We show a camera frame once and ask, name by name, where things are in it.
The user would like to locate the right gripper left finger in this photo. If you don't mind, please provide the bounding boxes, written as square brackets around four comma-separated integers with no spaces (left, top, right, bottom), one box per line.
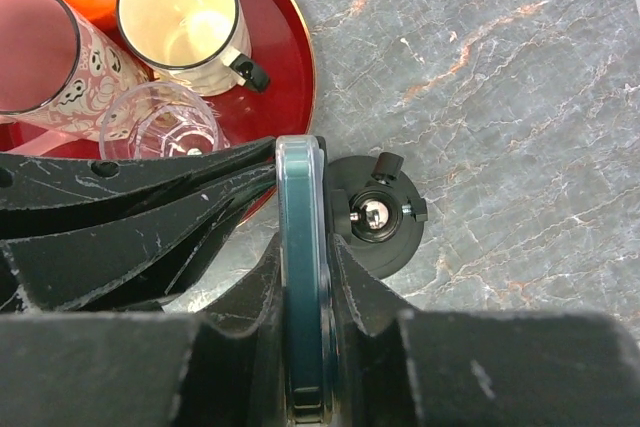
[1,240,287,426]

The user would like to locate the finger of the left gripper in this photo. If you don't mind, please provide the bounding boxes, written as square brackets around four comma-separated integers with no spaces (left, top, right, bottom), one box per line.
[1,137,275,240]
[1,174,275,311]

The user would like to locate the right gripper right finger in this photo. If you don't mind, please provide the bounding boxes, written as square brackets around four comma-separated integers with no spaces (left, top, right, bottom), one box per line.
[329,236,639,426]

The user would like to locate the black phone teal case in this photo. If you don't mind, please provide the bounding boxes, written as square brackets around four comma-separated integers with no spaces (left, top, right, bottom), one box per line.
[275,135,337,425]

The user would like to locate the black round base phone stand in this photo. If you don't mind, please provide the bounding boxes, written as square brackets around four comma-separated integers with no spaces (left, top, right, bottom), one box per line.
[328,152,428,279]

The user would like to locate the pink ghost mug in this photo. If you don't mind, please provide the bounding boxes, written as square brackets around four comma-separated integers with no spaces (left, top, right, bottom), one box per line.
[1,0,149,155]

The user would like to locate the clear glass tumbler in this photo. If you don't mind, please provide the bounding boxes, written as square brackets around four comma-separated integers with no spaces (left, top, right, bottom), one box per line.
[99,81,230,160]

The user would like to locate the red round tray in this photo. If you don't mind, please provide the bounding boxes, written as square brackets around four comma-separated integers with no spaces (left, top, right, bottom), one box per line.
[0,0,316,228]

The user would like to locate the cream mug black handle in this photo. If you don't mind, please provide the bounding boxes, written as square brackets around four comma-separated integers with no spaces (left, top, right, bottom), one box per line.
[116,0,270,97]

